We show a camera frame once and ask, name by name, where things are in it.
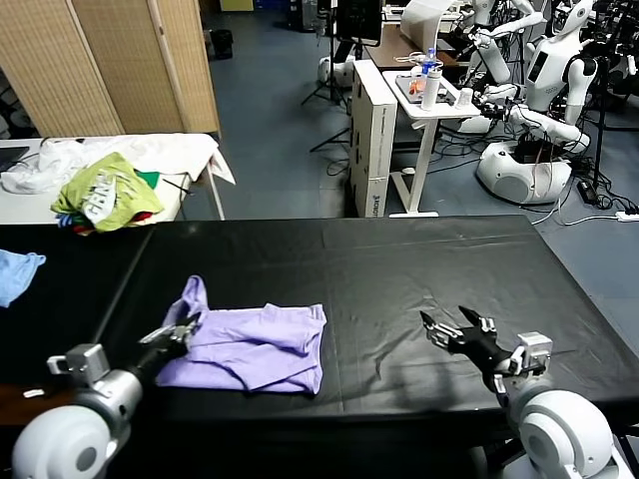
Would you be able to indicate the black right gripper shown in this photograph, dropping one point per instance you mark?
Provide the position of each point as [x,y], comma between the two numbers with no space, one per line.
[484,351]

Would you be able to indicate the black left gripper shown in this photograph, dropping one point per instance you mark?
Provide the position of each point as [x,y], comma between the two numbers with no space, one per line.
[162,354]

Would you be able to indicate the lavender t-shirt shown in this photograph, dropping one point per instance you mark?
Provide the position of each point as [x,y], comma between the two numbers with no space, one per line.
[249,354]

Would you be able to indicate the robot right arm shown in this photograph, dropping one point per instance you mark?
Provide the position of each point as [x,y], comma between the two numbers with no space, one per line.
[564,434]

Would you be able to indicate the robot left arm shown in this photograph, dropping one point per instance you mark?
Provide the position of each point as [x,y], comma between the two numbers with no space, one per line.
[75,439]

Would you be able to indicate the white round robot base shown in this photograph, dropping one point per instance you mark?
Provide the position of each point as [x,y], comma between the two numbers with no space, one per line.
[338,72]

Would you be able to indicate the large black table cover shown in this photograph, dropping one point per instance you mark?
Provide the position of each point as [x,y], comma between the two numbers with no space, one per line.
[424,279]

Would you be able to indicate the small black table cover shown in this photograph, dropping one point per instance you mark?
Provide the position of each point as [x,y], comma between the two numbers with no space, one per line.
[65,319]

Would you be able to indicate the red garment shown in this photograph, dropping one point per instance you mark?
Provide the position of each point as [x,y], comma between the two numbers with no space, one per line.
[141,217]

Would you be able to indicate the yellow-green printed t-shirt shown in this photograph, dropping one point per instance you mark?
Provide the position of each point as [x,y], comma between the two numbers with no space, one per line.
[112,197]

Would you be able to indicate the green garment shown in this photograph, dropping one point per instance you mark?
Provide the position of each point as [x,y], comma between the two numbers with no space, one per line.
[149,178]

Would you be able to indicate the white humanoid robot with base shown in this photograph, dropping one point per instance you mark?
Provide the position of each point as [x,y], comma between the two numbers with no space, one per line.
[524,174]

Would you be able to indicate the light blue garment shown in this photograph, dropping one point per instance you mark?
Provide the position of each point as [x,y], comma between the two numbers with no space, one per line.
[15,274]

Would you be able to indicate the white tablecloth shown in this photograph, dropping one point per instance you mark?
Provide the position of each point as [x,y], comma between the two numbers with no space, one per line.
[175,152]

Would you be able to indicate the white adjustable side table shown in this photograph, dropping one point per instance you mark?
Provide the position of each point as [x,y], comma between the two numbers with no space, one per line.
[427,149]

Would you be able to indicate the black power adapter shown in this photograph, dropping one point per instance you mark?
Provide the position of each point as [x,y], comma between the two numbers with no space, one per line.
[587,191]

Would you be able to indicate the white power strip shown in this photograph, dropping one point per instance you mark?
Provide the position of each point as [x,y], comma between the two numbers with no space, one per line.
[628,215]

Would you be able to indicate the tall white cardboard box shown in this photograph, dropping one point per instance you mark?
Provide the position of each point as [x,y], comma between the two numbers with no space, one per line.
[372,144]

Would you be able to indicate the crumpled white garment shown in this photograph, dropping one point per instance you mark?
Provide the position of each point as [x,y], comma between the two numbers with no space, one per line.
[45,167]

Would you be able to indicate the black monitor floor stand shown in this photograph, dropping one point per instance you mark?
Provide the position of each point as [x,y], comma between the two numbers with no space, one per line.
[338,135]

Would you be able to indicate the white paper cup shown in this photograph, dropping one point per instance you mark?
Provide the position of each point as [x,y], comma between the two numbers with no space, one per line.
[464,98]

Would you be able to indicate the black laptop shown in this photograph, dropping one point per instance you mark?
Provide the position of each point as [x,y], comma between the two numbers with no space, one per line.
[12,157]

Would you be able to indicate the white tumbler bottle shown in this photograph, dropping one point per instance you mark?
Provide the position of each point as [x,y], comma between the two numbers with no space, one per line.
[430,92]

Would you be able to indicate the grey tray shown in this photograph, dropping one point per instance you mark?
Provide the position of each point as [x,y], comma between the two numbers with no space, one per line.
[406,95]

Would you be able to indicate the black light stand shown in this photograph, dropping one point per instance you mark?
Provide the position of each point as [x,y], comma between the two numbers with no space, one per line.
[600,125]

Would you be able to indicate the clear water bottle blue cap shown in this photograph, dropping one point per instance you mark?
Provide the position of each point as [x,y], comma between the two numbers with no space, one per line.
[431,60]

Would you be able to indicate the white humanoid robot slim arms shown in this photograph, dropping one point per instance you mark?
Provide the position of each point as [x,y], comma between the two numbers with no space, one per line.
[494,55]

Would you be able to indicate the bamboo folding screen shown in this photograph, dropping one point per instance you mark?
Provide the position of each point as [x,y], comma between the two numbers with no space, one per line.
[100,65]

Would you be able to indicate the brown wooden desk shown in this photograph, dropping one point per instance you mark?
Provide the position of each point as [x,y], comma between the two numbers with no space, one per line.
[394,52]

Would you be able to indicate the black trash bin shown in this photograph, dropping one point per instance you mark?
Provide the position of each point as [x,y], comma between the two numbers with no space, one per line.
[222,45]

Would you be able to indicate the black tripod stand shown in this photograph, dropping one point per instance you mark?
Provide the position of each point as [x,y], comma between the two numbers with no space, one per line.
[331,65]

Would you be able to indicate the white curved machine housing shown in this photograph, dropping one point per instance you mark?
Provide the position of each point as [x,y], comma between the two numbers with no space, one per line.
[422,22]

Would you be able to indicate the black monitor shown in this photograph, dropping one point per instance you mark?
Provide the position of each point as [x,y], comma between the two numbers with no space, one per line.
[358,20]

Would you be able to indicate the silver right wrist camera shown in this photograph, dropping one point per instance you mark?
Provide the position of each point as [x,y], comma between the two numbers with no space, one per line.
[531,354]

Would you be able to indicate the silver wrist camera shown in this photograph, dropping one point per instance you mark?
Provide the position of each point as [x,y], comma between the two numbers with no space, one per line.
[85,361]
[531,354]

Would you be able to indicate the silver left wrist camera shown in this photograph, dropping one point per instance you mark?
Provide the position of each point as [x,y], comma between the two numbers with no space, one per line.
[85,361]

